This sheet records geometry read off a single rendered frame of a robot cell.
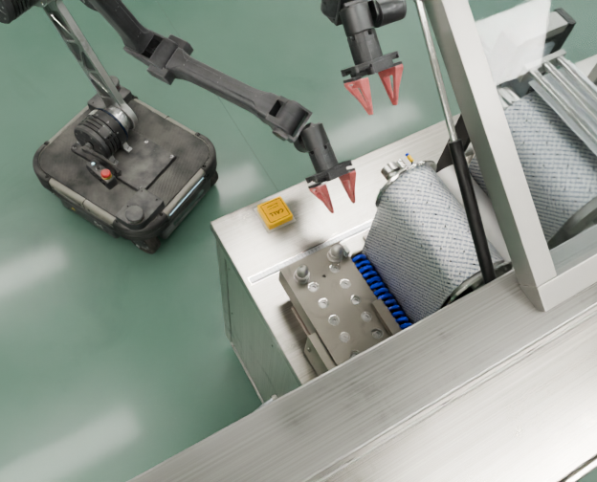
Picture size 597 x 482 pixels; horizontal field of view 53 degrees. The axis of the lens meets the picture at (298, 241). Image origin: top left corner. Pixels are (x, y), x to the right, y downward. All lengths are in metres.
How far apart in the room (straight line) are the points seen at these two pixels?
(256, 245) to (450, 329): 0.92
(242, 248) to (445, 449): 0.84
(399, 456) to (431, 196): 0.52
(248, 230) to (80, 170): 1.13
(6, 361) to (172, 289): 0.66
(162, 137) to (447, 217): 1.64
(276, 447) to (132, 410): 1.76
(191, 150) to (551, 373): 1.87
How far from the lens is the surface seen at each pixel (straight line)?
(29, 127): 3.04
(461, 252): 1.12
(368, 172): 1.67
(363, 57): 1.19
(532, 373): 0.93
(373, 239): 1.32
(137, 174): 2.45
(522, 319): 0.70
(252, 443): 0.60
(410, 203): 1.16
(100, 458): 2.33
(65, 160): 2.57
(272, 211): 1.54
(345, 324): 1.31
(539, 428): 0.91
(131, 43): 1.58
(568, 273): 0.72
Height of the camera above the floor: 2.25
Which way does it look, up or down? 61 degrees down
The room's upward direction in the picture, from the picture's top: 9 degrees clockwise
